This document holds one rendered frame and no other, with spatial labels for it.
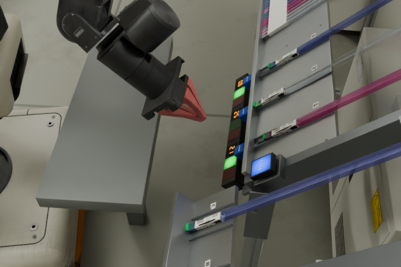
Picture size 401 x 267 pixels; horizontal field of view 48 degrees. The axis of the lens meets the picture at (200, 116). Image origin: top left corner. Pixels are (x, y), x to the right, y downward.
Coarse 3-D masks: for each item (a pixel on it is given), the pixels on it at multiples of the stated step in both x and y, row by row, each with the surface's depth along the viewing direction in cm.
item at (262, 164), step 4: (264, 156) 84; (268, 156) 83; (256, 160) 85; (260, 160) 84; (264, 160) 83; (268, 160) 82; (252, 164) 85; (256, 164) 84; (260, 164) 83; (264, 164) 82; (268, 164) 82; (252, 168) 84; (256, 168) 83; (260, 168) 83; (264, 168) 82; (268, 168) 81; (252, 172) 84; (256, 172) 83; (260, 172) 82
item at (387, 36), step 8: (400, 24) 82; (392, 32) 83; (400, 32) 82; (376, 40) 85; (384, 40) 84; (360, 48) 87; (368, 48) 86; (344, 56) 89; (352, 56) 88; (328, 64) 91; (336, 64) 90; (312, 72) 93; (320, 72) 92; (296, 80) 96; (304, 80) 94; (288, 88) 96; (296, 88) 96; (256, 104) 102
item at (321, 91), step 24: (312, 24) 107; (264, 48) 117; (288, 48) 108; (312, 48) 101; (264, 72) 110; (288, 72) 102; (264, 96) 104; (288, 96) 97; (312, 96) 91; (264, 120) 98; (288, 120) 92; (336, 120) 83; (264, 144) 93; (288, 144) 88; (312, 144) 83
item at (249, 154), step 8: (264, 0) 130; (256, 32) 120; (256, 40) 118; (256, 48) 115; (256, 56) 113; (256, 64) 111; (256, 72) 109; (256, 80) 107; (256, 88) 106; (256, 96) 104; (248, 104) 103; (248, 112) 101; (256, 112) 101; (248, 120) 99; (256, 120) 100; (248, 128) 97; (256, 128) 99; (248, 136) 95; (256, 136) 97; (248, 144) 94; (248, 152) 93; (248, 160) 92; (248, 168) 90
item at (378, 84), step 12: (396, 72) 76; (372, 84) 79; (384, 84) 78; (348, 96) 82; (360, 96) 80; (324, 108) 85; (336, 108) 83; (300, 120) 88; (312, 120) 87; (276, 132) 91
